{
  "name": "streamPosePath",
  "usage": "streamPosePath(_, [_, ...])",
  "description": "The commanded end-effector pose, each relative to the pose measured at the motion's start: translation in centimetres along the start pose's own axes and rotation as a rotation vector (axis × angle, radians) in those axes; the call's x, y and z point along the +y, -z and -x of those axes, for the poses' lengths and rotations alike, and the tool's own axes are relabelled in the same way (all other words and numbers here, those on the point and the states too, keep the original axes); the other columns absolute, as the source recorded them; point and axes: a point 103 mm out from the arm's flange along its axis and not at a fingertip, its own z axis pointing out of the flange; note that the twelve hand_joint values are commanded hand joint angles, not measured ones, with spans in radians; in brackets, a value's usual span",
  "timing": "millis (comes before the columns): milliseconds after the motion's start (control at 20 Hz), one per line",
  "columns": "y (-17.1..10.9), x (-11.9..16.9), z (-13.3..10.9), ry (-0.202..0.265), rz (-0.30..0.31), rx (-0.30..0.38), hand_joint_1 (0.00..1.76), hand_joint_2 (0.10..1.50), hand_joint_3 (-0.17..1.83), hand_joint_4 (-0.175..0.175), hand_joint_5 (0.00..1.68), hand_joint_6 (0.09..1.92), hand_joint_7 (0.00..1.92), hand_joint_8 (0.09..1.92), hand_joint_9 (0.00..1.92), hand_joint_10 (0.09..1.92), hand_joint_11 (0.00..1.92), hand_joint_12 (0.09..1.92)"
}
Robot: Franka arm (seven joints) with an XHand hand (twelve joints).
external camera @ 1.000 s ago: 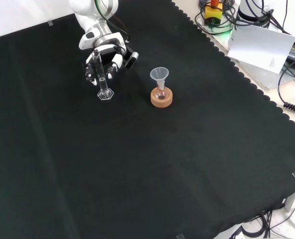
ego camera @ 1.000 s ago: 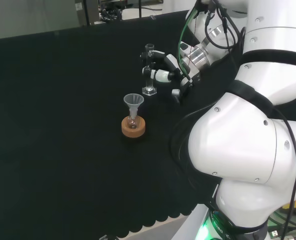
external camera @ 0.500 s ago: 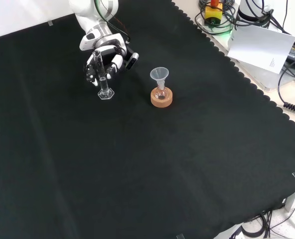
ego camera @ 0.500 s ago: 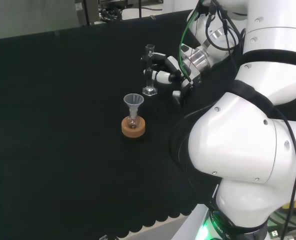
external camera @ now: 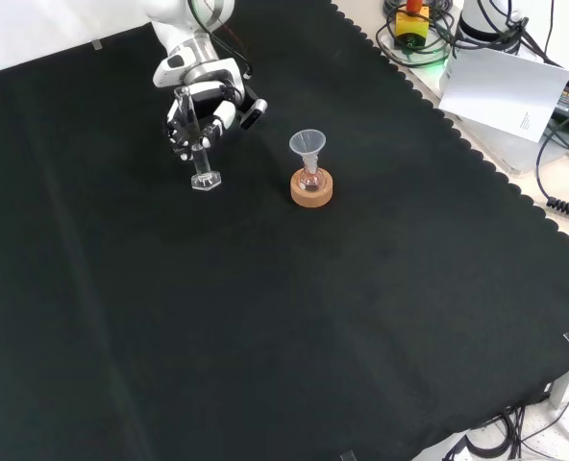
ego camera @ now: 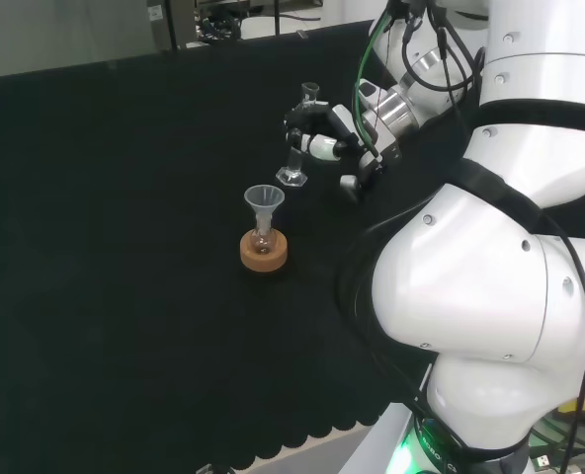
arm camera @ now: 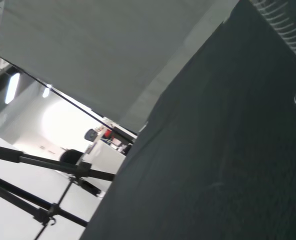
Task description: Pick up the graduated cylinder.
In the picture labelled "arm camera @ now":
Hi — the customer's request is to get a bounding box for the black tripod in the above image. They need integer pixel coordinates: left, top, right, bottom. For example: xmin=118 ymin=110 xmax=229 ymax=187
xmin=0 ymin=143 xmax=116 ymax=240

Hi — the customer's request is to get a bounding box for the white desk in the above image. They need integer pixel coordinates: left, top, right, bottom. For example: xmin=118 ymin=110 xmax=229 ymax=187
xmin=84 ymin=138 xmax=128 ymax=176

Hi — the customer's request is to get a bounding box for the black bench cloth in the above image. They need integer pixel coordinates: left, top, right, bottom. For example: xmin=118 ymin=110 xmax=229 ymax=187
xmin=79 ymin=0 xmax=296 ymax=240

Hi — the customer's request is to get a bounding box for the large pale grey panel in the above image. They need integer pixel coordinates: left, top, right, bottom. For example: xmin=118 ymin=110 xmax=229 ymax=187
xmin=0 ymin=0 xmax=239 ymax=135

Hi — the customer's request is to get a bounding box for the black office chair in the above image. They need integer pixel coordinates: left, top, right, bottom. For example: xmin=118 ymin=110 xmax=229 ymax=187
xmin=59 ymin=149 xmax=85 ymax=166

